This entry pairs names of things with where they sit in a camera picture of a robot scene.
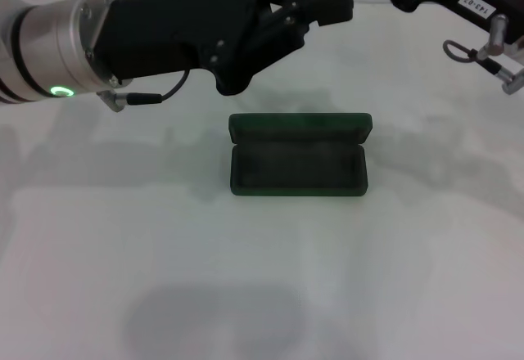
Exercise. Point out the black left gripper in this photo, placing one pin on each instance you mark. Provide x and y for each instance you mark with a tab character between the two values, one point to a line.
163	32

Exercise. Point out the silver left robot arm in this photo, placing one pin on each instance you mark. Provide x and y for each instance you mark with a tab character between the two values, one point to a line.
45	49

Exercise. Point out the green glasses case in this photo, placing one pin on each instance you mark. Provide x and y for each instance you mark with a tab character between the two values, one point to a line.
299	163

